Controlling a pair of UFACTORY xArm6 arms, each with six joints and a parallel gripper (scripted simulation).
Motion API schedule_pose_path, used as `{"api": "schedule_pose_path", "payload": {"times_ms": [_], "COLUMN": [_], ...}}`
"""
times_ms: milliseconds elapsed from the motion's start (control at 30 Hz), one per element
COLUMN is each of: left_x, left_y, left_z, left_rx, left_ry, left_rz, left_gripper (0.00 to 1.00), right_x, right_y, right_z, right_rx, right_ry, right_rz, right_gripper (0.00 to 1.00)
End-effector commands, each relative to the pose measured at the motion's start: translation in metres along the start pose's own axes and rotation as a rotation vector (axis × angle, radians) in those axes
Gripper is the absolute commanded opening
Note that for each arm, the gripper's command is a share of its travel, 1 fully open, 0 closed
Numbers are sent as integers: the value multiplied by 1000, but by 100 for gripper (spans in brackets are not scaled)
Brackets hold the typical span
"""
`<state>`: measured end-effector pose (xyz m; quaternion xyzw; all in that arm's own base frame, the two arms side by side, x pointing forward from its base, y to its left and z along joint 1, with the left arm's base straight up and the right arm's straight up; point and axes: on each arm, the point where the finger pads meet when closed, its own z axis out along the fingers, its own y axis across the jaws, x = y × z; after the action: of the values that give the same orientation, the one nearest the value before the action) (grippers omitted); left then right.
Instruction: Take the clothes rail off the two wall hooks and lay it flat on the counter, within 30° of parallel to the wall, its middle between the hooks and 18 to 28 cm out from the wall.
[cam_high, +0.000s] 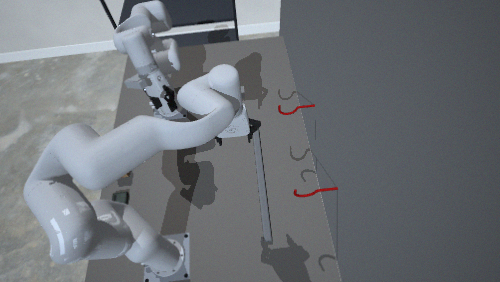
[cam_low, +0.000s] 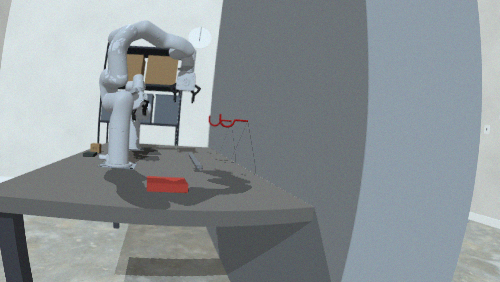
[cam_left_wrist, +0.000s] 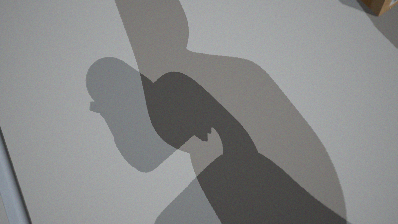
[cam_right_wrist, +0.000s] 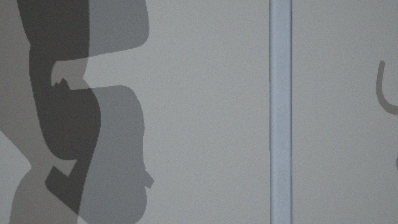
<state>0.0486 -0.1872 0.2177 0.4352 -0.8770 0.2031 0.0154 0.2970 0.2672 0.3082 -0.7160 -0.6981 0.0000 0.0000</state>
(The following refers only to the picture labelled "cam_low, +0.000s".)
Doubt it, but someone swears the small brown cardboard box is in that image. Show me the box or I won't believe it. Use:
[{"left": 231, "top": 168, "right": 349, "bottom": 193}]
[{"left": 90, "top": 143, "right": 102, "bottom": 153}]

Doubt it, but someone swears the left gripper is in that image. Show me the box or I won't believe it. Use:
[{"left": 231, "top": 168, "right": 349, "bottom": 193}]
[{"left": 132, "top": 91, "right": 149, "bottom": 121}]

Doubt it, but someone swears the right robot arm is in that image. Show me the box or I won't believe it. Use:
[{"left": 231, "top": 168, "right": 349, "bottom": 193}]
[{"left": 99, "top": 20, "right": 196, "bottom": 167}]

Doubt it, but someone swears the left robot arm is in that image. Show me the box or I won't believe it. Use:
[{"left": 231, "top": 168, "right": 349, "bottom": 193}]
[{"left": 125, "top": 74, "right": 152, "bottom": 149}]

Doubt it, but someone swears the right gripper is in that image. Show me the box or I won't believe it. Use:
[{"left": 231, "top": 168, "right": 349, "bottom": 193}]
[{"left": 170, "top": 71, "right": 201, "bottom": 103}]

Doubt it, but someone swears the red rectangular block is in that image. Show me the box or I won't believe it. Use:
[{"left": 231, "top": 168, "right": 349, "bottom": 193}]
[{"left": 147, "top": 176, "right": 188, "bottom": 193}]

